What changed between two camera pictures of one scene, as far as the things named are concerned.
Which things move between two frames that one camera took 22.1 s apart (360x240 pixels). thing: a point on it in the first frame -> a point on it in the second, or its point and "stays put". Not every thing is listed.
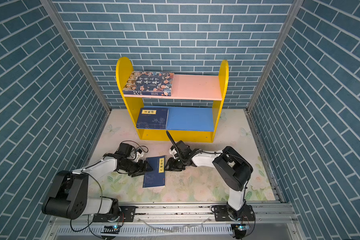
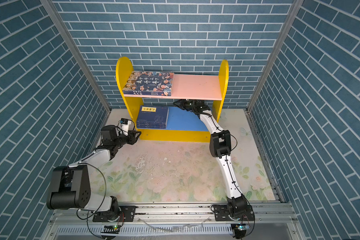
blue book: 156,177 -> 153,113
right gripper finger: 167,166 -> 179,103
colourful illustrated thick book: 148,83 stays put
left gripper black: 141,170 -> 131,140
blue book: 151,126 stays put
